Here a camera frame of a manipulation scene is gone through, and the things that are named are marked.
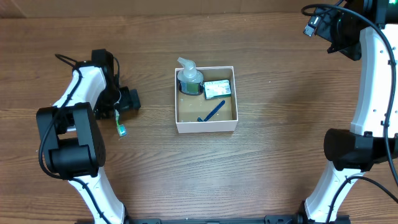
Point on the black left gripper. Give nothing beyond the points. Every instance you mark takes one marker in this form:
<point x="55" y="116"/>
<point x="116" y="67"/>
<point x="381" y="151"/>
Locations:
<point x="130" y="99"/>

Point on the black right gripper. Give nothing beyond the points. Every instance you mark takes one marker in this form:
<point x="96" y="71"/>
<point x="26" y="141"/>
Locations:
<point x="329" y="23"/>

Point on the green white toothbrush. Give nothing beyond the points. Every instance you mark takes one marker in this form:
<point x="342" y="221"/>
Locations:
<point x="120" y="127"/>

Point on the clear soap pump bottle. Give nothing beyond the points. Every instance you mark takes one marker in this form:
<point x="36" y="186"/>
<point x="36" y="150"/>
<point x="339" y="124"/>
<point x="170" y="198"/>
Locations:
<point x="189" y="78"/>

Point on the green soap bar package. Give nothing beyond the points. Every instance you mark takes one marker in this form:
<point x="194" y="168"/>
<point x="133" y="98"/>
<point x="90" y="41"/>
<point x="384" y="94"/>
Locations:
<point x="217" y="89"/>

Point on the blue disposable razor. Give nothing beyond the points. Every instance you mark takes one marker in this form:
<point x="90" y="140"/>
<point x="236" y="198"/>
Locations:
<point x="212" y="113"/>

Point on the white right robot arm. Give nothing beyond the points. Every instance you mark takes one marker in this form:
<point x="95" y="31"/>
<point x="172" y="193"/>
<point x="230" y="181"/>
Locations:
<point x="364" y="31"/>

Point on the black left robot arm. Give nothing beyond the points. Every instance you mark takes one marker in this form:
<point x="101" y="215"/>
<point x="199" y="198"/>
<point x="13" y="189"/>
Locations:
<point x="71" y="145"/>

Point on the white cardboard box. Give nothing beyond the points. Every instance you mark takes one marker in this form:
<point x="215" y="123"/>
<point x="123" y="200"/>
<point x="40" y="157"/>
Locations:
<point x="189" y="108"/>

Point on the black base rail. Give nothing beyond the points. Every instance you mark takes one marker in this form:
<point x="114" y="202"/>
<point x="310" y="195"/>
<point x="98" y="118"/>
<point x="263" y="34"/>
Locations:
<point x="268" y="219"/>

